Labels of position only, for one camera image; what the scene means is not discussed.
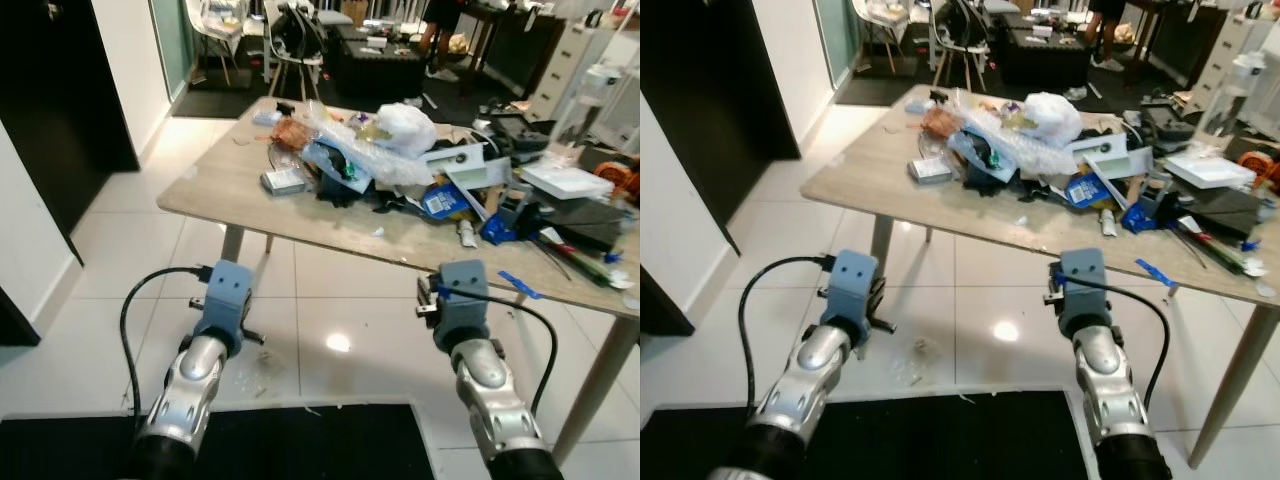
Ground light wooden table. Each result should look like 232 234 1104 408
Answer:
157 97 641 467

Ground black floor mat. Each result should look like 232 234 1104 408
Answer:
0 402 437 480
640 389 1093 480

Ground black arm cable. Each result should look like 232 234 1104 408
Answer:
1058 274 1172 411
737 256 833 413
119 265 213 417
438 284 559 417

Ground blue snack packet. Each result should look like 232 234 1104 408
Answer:
1064 171 1113 210
420 179 473 222

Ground white drawer cabinet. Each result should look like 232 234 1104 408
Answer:
527 18 641 127
1184 8 1280 117

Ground person's legs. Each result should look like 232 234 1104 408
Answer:
419 0 463 82
1084 0 1128 73

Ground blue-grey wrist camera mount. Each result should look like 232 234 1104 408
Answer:
434 260 492 348
824 250 883 343
1055 248 1113 337
190 260 256 349

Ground black door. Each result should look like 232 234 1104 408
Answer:
640 0 802 253
0 0 141 267

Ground orange reel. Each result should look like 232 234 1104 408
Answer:
595 158 641 204
1238 147 1280 193

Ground white plastic bag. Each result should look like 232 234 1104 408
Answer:
374 101 439 158
1019 91 1085 148

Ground white carton with hole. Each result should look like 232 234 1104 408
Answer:
424 142 513 192
1064 132 1153 182

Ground black ottoman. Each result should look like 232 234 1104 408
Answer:
999 14 1093 90
328 24 427 102

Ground small grey box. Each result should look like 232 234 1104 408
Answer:
260 168 309 197
907 157 955 187

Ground chair with black bag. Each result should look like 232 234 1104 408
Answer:
928 0 993 92
263 0 328 102

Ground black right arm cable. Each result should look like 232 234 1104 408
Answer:
438 284 559 417
1058 274 1172 411

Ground flat white box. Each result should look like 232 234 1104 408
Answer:
1162 151 1257 192
520 162 615 202

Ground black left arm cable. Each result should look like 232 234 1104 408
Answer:
737 256 833 413
119 265 213 417

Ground blue tape strip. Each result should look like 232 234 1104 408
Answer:
497 270 544 300
1134 258 1180 290

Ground clear plastic bottle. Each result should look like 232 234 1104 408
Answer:
554 60 627 152
1194 50 1268 142

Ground white chair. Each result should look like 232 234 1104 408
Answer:
184 0 253 87
850 0 928 73

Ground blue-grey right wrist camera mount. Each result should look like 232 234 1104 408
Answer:
434 260 492 348
1055 248 1113 337

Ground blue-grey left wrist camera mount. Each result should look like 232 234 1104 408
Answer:
190 260 256 349
824 250 883 343

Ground copper brown wrapper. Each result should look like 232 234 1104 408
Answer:
920 104 964 142
271 115 317 152

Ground flat black box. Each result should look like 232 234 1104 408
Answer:
543 199 627 252
1180 187 1265 242

